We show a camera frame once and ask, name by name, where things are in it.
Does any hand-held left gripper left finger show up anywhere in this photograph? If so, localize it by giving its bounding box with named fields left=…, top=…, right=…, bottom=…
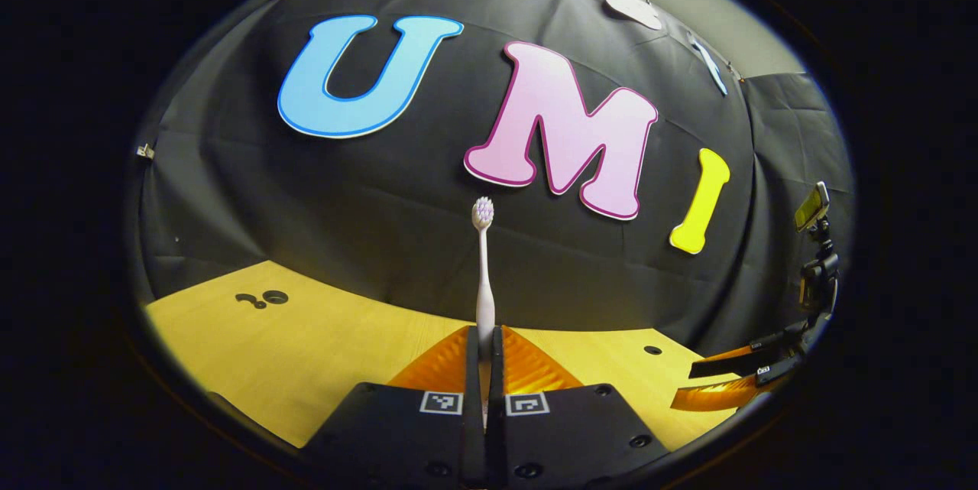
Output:
left=302, top=324, right=487, bottom=487

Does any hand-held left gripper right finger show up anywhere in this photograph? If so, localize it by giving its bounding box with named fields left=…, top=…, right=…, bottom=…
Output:
left=487, top=324, right=669, bottom=487

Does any pale pink toothbrush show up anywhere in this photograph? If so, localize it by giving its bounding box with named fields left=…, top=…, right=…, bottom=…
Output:
left=471, top=196, right=497, bottom=430

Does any wooden desktop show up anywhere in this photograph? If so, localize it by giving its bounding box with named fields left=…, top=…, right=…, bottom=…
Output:
left=144, top=261, right=746, bottom=451

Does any black backdrop cloth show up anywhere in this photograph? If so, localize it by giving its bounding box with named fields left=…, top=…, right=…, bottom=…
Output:
left=130, top=0, right=857, bottom=357

